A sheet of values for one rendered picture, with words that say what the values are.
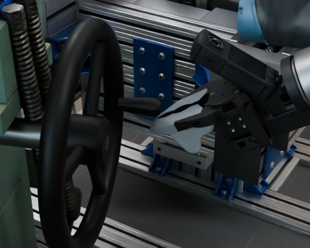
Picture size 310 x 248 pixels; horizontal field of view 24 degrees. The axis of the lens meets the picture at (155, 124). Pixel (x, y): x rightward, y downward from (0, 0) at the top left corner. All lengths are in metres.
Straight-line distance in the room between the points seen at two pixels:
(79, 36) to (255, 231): 0.96
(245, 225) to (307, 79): 0.84
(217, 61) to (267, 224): 0.85
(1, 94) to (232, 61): 0.28
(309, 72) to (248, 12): 0.14
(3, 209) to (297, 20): 0.52
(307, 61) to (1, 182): 0.50
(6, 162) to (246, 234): 0.70
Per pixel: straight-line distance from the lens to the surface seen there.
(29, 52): 0.83
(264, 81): 0.88
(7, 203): 1.13
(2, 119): 0.82
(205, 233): 1.63
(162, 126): 0.93
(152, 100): 0.94
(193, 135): 0.93
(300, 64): 0.87
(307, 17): 0.94
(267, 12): 0.95
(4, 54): 0.80
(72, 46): 0.76
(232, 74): 0.87
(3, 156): 1.10
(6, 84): 0.82
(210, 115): 0.88
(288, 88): 0.87
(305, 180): 1.81
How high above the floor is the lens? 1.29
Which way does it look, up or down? 33 degrees down
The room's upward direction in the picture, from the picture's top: straight up
